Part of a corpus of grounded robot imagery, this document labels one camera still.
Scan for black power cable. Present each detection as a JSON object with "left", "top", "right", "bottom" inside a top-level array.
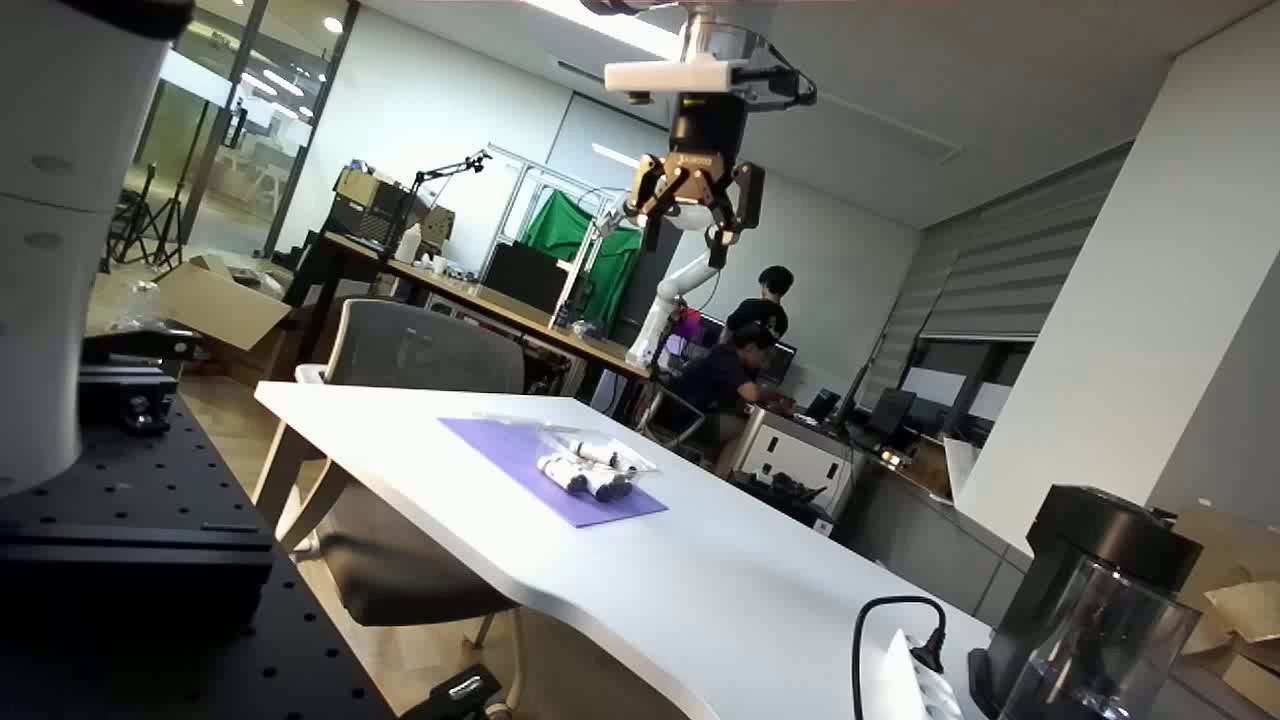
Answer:
[{"left": 849, "top": 593, "right": 950, "bottom": 720}]

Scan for purple mat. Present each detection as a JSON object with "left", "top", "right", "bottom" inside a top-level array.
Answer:
[{"left": 440, "top": 411, "right": 670, "bottom": 531}]

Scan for long wooden desk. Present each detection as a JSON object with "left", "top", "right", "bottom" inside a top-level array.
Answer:
[{"left": 284, "top": 226, "right": 654, "bottom": 402}]

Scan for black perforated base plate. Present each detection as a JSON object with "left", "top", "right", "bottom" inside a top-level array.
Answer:
[{"left": 0, "top": 390, "right": 392, "bottom": 720}]

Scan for green cloth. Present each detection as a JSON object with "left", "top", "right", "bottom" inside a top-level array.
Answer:
[{"left": 516, "top": 186, "right": 649, "bottom": 337}]

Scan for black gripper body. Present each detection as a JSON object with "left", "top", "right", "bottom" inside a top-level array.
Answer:
[{"left": 659, "top": 91, "right": 752, "bottom": 209}]

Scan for white power strip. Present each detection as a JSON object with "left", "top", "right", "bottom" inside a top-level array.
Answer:
[{"left": 871, "top": 628, "right": 966, "bottom": 720}]

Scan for pile of cardboard boxes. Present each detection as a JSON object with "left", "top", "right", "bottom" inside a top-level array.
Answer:
[{"left": 1159, "top": 500, "right": 1280, "bottom": 717}]

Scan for black clamp stack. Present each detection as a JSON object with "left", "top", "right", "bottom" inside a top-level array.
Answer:
[{"left": 74, "top": 324, "right": 206, "bottom": 434}]

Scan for open cardboard box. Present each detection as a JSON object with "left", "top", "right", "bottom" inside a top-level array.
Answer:
[{"left": 83, "top": 257, "right": 299, "bottom": 358}]

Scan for black computer monitor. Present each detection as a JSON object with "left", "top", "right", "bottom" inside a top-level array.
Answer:
[{"left": 478, "top": 238, "right": 571, "bottom": 318}]

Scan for grey window blinds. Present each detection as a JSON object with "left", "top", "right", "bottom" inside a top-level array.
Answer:
[{"left": 901, "top": 147, "right": 1133, "bottom": 352}]

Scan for small black tripod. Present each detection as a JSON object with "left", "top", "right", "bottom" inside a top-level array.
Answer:
[{"left": 98, "top": 159, "right": 191, "bottom": 275}]

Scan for white drawer cabinet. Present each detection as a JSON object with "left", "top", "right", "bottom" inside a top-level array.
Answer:
[{"left": 729, "top": 402, "right": 867, "bottom": 519}]

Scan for brown box on desk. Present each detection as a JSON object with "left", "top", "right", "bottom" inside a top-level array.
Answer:
[{"left": 322, "top": 162, "right": 461, "bottom": 261}]

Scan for black blender with clear jar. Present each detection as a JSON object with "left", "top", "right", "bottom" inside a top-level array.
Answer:
[{"left": 966, "top": 482, "right": 1208, "bottom": 720}]

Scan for seated person in dark shirt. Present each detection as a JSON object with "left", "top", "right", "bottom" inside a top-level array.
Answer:
[{"left": 663, "top": 318, "right": 786, "bottom": 462}]

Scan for standing person with black hair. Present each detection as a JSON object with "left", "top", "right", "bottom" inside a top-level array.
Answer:
[{"left": 725, "top": 261, "right": 800, "bottom": 344}]

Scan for grey office chair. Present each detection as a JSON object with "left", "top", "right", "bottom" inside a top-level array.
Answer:
[{"left": 273, "top": 295, "right": 533, "bottom": 630}]

